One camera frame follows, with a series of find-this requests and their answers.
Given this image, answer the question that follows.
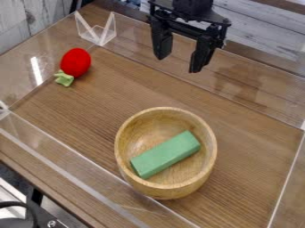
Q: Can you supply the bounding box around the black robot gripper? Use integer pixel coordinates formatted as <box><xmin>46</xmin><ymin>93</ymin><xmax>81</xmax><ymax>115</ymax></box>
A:
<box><xmin>148</xmin><ymin>0</ymin><xmax>232</xmax><ymax>73</ymax></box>

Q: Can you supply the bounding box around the green rectangular block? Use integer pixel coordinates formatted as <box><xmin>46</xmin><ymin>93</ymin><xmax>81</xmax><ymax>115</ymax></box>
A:
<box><xmin>130</xmin><ymin>131</ymin><xmax>203</xmax><ymax>179</ymax></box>

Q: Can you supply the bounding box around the light wooden bowl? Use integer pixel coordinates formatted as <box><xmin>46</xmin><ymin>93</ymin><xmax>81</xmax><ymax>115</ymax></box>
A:
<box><xmin>114</xmin><ymin>107</ymin><xmax>217</xmax><ymax>200</ymax></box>

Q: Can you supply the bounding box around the red plush strawberry toy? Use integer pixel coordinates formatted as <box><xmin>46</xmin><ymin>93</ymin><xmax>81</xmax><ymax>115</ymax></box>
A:
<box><xmin>54</xmin><ymin>48</ymin><xmax>93</xmax><ymax>87</ymax></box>

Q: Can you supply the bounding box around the clear acrylic corner bracket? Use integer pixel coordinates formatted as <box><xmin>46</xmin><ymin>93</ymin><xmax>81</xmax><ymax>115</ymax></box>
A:
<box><xmin>74</xmin><ymin>12</ymin><xmax>117</xmax><ymax>46</ymax></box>

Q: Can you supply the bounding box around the clear acrylic front wall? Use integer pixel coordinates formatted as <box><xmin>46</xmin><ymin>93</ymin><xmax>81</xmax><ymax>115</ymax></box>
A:
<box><xmin>0</xmin><ymin>110</ymin><xmax>200</xmax><ymax>228</ymax></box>

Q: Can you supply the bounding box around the black metal table mount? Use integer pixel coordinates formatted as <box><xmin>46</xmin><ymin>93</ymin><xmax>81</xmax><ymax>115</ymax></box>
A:
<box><xmin>27</xmin><ymin>189</ymin><xmax>69</xmax><ymax>228</ymax></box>

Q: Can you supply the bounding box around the black cable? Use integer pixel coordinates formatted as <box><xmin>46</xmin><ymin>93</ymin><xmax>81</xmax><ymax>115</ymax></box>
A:
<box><xmin>0</xmin><ymin>200</ymin><xmax>39</xmax><ymax>228</ymax></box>

